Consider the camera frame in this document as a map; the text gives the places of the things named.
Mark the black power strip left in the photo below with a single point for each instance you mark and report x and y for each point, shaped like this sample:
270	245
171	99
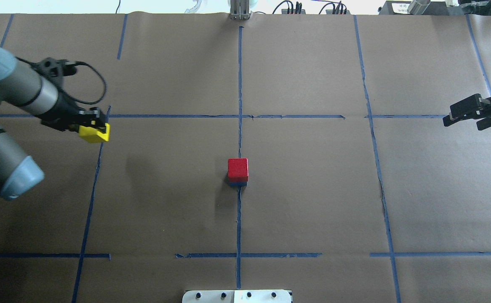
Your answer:
288	7

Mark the aluminium frame post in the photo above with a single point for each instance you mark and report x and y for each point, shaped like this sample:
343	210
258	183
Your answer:
239	9

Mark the silver metal cup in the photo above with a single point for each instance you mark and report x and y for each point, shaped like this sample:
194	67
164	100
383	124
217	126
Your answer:
418	7

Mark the black power strip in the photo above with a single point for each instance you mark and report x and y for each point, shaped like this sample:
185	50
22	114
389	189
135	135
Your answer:
336	8
288	7

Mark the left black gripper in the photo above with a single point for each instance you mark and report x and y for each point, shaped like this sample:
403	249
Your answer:
61	108

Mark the red wooden cube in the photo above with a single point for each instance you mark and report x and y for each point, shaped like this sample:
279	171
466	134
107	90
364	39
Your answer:
237	170

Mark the yellow wooden cube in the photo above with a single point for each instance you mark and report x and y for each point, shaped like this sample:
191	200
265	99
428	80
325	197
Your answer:
93	135

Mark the blue wooden cube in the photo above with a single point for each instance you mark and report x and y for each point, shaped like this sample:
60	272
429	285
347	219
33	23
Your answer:
237	184

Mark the black power strip right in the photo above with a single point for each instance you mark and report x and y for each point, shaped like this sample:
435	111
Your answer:
336	8

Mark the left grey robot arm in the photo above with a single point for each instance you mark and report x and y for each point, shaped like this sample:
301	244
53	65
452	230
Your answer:
29	89

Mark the white camera mast base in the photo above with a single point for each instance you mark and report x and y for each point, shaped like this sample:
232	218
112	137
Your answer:
238	296

